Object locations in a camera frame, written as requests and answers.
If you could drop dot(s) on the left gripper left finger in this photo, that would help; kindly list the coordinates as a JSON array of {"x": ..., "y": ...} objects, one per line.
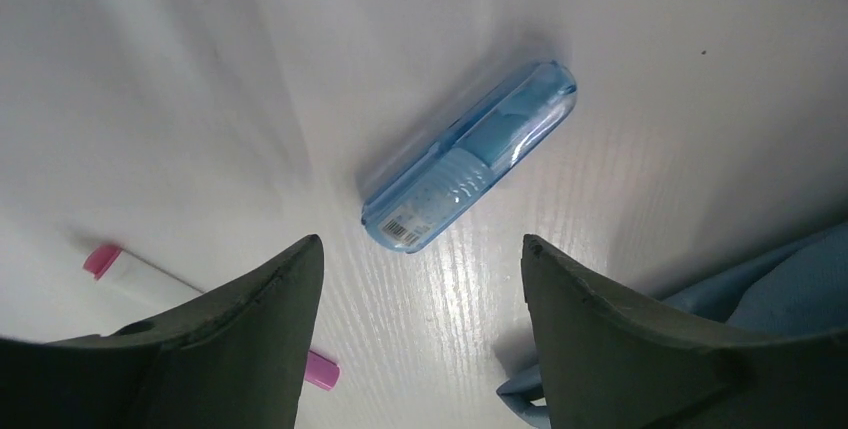
[{"x": 234, "y": 357}]

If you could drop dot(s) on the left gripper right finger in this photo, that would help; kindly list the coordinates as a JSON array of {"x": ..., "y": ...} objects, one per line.
[{"x": 611, "y": 357}]

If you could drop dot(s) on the blue student backpack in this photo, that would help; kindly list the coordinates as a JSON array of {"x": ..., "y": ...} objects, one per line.
[{"x": 796, "y": 290}]

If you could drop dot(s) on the blue highlighter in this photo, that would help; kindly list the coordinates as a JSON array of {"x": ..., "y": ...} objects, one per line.
[{"x": 470, "y": 157}]

